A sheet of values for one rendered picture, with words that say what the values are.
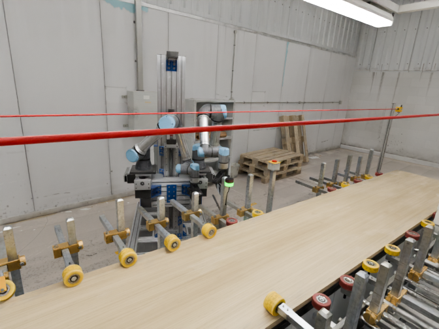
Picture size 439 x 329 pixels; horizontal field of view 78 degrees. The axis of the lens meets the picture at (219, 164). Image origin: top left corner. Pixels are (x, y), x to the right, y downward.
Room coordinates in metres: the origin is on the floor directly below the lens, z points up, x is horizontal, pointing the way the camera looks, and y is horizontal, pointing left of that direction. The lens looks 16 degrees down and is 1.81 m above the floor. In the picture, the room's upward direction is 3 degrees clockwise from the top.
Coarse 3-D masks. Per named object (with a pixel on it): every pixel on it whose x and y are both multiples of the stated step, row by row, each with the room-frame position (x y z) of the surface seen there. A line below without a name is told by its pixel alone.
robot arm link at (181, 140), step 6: (174, 114) 2.22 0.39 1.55; (180, 120) 2.24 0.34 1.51; (180, 126) 2.23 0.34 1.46; (180, 138) 2.22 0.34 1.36; (180, 144) 2.22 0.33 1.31; (186, 144) 2.24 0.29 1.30; (180, 150) 2.22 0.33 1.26; (186, 150) 2.22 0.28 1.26; (186, 156) 2.21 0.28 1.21; (186, 162) 2.20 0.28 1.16; (192, 162) 2.25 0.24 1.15
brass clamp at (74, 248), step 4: (76, 240) 1.26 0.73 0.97; (80, 240) 1.26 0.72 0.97; (60, 244) 1.21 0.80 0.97; (64, 244) 1.21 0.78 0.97; (68, 244) 1.22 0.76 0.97; (76, 244) 1.22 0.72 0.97; (80, 244) 1.24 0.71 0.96; (52, 248) 1.19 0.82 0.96; (56, 248) 1.18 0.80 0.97; (60, 248) 1.18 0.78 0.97; (64, 248) 1.19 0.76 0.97; (68, 248) 1.20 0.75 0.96; (72, 248) 1.21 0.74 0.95; (76, 248) 1.22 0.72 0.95; (80, 248) 1.23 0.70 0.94; (56, 252) 1.17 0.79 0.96; (60, 252) 1.18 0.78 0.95; (72, 252) 1.21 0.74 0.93; (76, 252) 1.22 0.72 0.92; (56, 256) 1.17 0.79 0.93; (60, 256) 1.18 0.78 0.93
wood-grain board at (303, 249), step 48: (336, 192) 2.37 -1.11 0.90; (384, 192) 2.45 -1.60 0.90; (432, 192) 2.52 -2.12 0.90; (192, 240) 1.43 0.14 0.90; (240, 240) 1.46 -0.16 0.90; (288, 240) 1.49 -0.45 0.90; (336, 240) 1.52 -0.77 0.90; (384, 240) 1.55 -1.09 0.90; (48, 288) 0.99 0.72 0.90; (96, 288) 1.00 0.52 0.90; (144, 288) 1.02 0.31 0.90; (192, 288) 1.03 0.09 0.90; (240, 288) 1.05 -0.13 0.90; (288, 288) 1.07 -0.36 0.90
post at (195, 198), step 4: (196, 192) 1.69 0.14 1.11; (192, 196) 1.69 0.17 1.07; (196, 196) 1.68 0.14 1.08; (192, 200) 1.69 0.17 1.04; (196, 200) 1.68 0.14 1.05; (192, 204) 1.69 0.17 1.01; (196, 204) 1.68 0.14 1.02; (192, 208) 1.69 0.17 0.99; (196, 208) 1.68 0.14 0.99; (192, 224) 1.68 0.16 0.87; (196, 224) 1.68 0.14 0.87; (192, 228) 1.68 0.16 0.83; (196, 228) 1.68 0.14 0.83; (192, 232) 1.68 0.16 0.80; (196, 232) 1.68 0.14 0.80; (192, 236) 1.68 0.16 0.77
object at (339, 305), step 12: (420, 228) 1.92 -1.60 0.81; (420, 240) 1.98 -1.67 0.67; (384, 252) 1.53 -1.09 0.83; (396, 264) 1.71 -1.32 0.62; (372, 276) 1.46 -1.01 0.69; (336, 288) 1.18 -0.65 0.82; (372, 288) 1.50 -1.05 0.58; (336, 300) 1.20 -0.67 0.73; (348, 300) 1.29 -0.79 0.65; (300, 312) 1.00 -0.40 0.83; (312, 312) 1.06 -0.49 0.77; (336, 312) 1.22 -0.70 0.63; (288, 324) 0.95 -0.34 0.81; (312, 324) 1.08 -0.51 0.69
